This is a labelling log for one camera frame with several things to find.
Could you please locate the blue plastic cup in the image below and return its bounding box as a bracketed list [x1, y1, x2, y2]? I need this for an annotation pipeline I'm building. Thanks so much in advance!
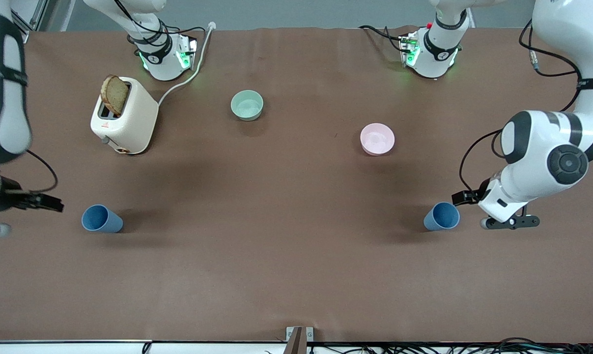
[423, 202, 460, 232]
[82, 205, 124, 234]

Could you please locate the pink bowl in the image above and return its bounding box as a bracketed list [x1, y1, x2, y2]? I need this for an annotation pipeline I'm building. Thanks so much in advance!
[360, 123, 395, 156]

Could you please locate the cream white toaster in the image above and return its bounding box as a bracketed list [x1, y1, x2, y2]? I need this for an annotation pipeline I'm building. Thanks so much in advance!
[90, 77, 159, 155]

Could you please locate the brown bread slice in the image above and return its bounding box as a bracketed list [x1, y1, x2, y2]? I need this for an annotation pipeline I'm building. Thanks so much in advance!
[101, 75, 130, 117]

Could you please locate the mint green bowl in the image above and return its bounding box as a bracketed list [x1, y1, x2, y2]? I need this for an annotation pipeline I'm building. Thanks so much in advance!
[230, 90, 264, 121]

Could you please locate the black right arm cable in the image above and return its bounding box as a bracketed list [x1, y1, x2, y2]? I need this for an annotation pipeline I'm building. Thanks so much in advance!
[26, 149, 59, 193]

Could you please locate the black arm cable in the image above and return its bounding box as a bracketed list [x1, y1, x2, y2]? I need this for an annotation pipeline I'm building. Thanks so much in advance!
[459, 129, 504, 193]
[26, 149, 59, 193]

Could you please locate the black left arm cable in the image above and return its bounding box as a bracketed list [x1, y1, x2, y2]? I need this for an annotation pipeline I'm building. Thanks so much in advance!
[459, 129, 504, 193]

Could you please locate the white table edge rail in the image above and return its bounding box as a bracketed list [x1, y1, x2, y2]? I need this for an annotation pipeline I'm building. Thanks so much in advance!
[0, 340, 287, 354]

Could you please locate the black cable bundle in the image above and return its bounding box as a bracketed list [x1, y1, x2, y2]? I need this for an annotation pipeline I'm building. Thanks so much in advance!
[309, 337, 593, 354]

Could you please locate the aluminium frame profile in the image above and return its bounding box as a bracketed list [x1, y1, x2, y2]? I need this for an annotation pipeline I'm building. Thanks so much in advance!
[10, 0, 49, 33]

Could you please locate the white toaster power cable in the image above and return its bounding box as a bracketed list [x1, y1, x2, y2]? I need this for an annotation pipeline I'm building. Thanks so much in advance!
[157, 22, 216, 106]

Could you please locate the metal table edge bracket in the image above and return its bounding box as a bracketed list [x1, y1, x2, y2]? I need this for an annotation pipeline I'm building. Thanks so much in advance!
[286, 326, 314, 354]

